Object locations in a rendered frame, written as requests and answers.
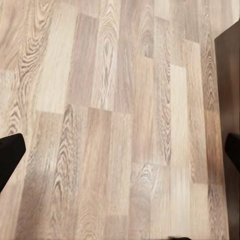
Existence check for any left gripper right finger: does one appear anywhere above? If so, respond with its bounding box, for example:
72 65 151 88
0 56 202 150
224 133 240 173

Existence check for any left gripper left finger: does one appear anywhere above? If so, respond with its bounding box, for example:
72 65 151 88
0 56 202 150
0 133 26 193

